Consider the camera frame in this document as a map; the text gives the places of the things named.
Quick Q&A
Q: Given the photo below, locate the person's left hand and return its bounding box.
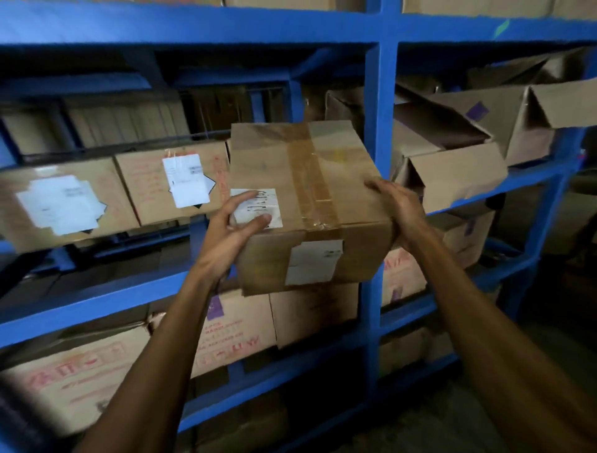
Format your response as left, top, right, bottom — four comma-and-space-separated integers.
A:
193, 190, 274, 286

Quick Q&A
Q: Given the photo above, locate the person's right hand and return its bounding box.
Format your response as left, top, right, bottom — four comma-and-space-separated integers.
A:
363, 177, 428, 253

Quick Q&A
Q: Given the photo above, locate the row of top-shelf cartons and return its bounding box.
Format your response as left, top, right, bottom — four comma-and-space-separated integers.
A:
0, 0, 597, 453

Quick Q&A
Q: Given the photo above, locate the red lettered cardboard box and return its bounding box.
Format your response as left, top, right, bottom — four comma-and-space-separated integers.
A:
0, 157, 141, 255
114, 141, 232, 227
228, 120, 395, 297

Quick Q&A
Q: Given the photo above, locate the blue metal shelving rack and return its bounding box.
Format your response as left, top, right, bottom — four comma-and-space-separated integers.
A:
0, 0, 597, 453

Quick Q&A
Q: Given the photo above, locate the person's right forearm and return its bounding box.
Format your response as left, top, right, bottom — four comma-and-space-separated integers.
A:
396, 223, 597, 453

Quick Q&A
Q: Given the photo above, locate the person's left forearm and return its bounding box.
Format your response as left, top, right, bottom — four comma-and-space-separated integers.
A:
74, 268, 224, 453

